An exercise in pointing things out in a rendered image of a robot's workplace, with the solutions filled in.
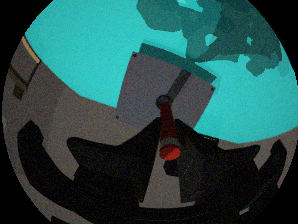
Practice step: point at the dark red peg with white band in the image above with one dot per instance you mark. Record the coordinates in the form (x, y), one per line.
(169, 147)

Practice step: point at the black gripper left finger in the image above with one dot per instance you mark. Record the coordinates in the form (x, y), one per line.
(132, 160)

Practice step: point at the grey sloped panel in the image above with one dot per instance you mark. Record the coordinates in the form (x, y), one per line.
(148, 82)

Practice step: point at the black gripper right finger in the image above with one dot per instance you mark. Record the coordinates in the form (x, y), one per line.
(201, 162)

